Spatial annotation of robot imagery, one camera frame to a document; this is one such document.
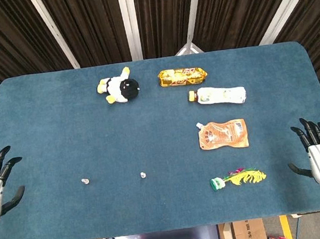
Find printed brown cardboard box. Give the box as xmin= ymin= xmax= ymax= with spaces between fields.
xmin=231 ymin=217 xmax=269 ymax=239

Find orange spout pouch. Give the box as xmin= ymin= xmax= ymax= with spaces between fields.
xmin=195 ymin=116 xmax=250 ymax=154

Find green-based feather shuttlecock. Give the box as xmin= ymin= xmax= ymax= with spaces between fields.
xmin=208 ymin=165 xmax=268 ymax=192

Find white-labelled yellow-capped drink bottle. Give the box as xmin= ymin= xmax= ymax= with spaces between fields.
xmin=186 ymin=81 xmax=249 ymax=111

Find yellow snack package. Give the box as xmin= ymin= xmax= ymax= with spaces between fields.
xmin=157 ymin=64 xmax=209 ymax=90

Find blue felt table cover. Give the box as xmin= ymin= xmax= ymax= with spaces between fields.
xmin=0 ymin=36 xmax=320 ymax=239

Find black white yellow plush toy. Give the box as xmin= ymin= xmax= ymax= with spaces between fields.
xmin=94 ymin=65 xmax=142 ymax=107

